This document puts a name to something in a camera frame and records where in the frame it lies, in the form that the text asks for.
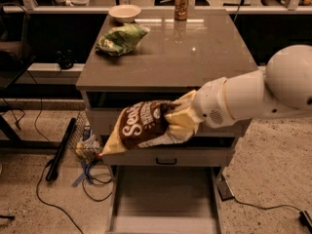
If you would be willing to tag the black rod on floor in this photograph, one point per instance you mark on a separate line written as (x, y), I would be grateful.
(52, 173)

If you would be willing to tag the orange soda can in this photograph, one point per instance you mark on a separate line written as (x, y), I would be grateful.
(181, 8)

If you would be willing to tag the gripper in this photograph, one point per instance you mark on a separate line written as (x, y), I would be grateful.
(211, 102)

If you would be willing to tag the white bowl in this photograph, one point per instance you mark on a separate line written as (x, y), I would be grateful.
(124, 13)

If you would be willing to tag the green chip bag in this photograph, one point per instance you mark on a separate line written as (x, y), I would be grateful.
(121, 40)

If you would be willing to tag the blue tape strip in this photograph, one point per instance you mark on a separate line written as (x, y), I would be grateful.
(84, 165)

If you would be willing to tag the black power adapter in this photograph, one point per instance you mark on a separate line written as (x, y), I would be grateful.
(224, 190)

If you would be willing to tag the top grey drawer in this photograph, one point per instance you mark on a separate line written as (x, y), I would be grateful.
(102, 121)

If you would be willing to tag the middle grey drawer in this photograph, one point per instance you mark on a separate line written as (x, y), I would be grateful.
(200, 151)

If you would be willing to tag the brown chip bag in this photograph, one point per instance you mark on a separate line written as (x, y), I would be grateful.
(140, 126)

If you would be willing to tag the grey drawer cabinet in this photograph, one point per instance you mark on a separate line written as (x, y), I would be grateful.
(174, 58)

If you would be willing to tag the crumpled snack wrappers pile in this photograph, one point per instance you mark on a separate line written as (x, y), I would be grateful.
(87, 146)

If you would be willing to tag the bottom open grey drawer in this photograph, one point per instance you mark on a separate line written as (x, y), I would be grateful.
(164, 200)

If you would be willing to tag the black clamp object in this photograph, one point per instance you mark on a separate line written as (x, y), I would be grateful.
(66, 60)

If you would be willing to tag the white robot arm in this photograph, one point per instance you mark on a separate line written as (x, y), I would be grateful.
(283, 89)

